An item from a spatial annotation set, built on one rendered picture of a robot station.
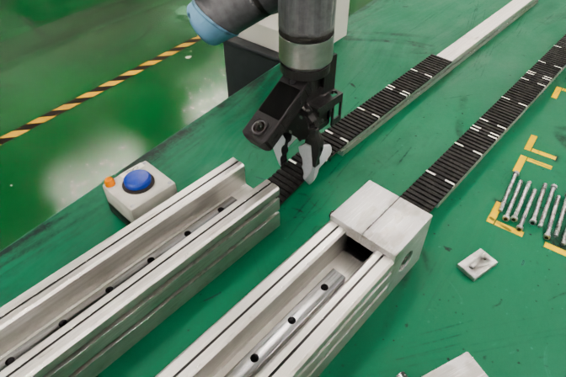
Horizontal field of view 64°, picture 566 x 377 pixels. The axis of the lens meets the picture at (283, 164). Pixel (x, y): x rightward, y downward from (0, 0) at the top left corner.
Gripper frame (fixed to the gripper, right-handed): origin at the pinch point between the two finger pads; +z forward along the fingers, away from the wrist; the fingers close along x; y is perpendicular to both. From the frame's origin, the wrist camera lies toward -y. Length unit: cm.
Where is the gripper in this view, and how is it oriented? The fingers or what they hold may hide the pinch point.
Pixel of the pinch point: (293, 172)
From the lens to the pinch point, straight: 76.2
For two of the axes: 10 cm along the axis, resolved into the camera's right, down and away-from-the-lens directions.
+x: -7.4, -4.5, 5.1
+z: 0.0, 7.5, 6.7
